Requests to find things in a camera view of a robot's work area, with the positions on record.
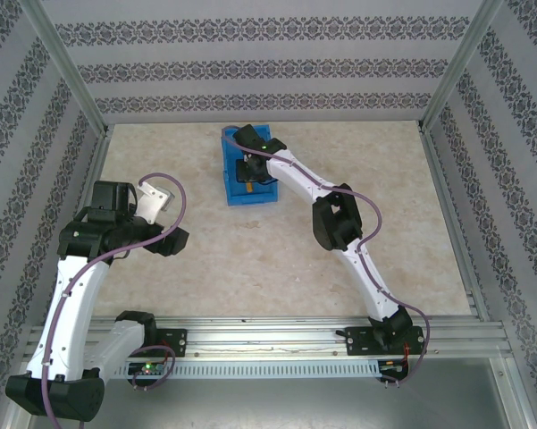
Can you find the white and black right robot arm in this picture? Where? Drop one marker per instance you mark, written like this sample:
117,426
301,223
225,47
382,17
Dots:
375,286

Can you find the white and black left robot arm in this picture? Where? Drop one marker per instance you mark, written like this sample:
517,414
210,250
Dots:
73,313

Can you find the blue plastic bin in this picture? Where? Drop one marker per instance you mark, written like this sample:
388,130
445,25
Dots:
232,179

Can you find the green lit circuit board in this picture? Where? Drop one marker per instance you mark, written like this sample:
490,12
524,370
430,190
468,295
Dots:
149,368

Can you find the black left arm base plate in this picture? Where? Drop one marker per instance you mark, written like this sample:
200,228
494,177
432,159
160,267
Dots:
172,342

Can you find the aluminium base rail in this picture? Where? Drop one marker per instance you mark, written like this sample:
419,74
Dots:
268,339

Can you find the aluminium frame post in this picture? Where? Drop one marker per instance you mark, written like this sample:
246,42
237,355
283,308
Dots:
64,67
464,62

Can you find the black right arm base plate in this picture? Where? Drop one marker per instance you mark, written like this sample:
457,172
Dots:
362,342

